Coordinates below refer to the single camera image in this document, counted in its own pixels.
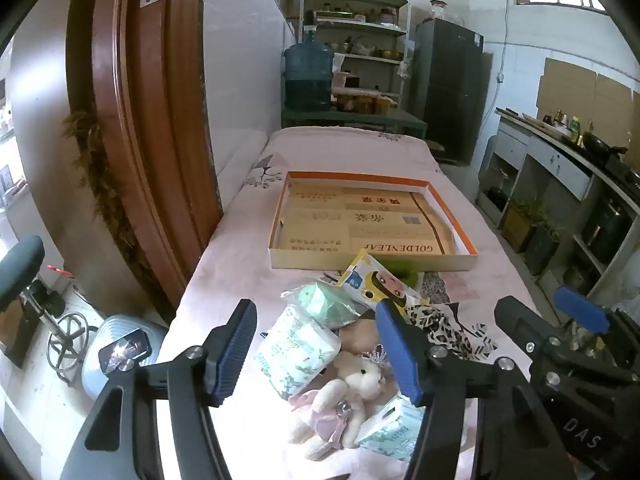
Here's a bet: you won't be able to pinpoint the white kitchen counter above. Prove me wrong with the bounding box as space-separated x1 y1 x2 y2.
475 107 640 311

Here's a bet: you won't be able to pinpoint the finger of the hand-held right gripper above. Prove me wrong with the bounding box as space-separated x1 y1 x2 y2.
554 286 626 336
494 296 571 361

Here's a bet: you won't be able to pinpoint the cardboard sheet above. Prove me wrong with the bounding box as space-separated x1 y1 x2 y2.
594 74 635 128
536 57 598 111

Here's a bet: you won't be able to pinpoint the teal print tissue pack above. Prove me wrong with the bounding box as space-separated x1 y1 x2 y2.
356 394 427 462

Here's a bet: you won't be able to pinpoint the potted plants in crates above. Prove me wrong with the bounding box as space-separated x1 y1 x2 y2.
502 197 566 276

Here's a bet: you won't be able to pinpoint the cartoon face packet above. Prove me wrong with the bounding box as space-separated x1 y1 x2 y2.
334 249 431 308

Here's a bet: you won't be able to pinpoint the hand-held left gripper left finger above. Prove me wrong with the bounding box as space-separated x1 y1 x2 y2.
60 299 258 480

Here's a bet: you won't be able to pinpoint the dark refrigerator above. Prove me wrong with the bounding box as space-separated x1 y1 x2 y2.
411 17 485 165

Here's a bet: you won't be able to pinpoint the row of amber jars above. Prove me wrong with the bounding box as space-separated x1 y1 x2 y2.
334 92 398 115

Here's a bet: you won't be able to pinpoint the green knitted ring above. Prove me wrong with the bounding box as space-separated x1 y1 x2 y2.
380 259 425 291

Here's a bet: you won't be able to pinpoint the tan plush toy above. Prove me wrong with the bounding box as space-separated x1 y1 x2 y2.
340 317 383 356

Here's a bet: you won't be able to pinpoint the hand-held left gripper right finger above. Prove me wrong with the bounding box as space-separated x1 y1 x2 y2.
375 300 576 480

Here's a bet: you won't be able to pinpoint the grey padded stool seat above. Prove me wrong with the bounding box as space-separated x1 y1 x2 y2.
0 235 66 321

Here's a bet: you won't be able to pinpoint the green table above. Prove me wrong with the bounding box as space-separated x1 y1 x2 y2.
281 105 428 140

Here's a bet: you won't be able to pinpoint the wire stand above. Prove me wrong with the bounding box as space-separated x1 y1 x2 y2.
46 311 99 387

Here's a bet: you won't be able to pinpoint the brown wooden door frame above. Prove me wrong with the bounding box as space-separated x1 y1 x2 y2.
65 0 223 311

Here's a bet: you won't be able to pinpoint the black wok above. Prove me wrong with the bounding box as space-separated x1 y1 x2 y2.
582 130 628 158

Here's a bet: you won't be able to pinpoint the dried plant bundle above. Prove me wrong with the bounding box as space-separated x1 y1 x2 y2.
61 107 166 301

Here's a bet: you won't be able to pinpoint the blue water jug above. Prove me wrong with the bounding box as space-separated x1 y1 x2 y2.
282 10 335 112

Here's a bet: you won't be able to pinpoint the pink bed blanket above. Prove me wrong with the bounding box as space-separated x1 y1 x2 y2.
155 126 546 480

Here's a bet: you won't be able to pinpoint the white floral tissue pack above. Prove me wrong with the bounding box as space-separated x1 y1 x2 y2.
254 305 342 401

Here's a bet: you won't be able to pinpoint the cream teddy bear plush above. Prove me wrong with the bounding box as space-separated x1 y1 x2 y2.
287 350 401 461

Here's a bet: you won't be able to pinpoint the leopard print cloth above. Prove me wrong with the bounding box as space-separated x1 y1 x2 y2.
404 300 501 361

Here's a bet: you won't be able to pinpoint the metal shelf rack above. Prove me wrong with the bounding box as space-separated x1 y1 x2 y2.
300 0 413 111

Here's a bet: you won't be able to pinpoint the orange rimmed cardboard box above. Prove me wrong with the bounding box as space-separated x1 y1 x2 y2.
267 170 480 272

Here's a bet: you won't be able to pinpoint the smartphone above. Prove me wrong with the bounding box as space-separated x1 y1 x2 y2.
98 327 153 376

